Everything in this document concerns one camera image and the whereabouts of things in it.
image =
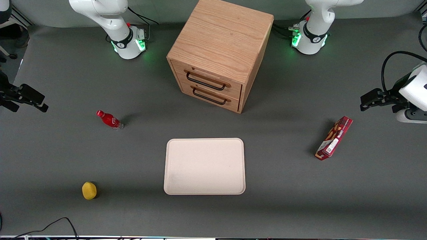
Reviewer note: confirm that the yellow toy lemon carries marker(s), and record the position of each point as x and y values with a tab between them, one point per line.
89	190

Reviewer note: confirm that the red tartan cookie box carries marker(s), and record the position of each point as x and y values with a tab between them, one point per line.
333	138

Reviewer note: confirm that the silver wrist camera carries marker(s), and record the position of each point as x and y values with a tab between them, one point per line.
412	116

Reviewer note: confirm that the wooden drawer front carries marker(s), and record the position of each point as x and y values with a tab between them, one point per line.
213	78
200	90

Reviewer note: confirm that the wooden board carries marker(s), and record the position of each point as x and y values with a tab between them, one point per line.
220	36

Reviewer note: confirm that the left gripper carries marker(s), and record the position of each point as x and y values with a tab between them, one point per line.
396	93

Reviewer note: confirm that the cream rectangular tray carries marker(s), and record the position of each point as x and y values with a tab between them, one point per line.
204	166

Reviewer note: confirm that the red coke bottle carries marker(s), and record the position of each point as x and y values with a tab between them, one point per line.
109	120

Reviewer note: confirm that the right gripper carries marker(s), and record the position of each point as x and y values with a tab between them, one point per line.
4	93

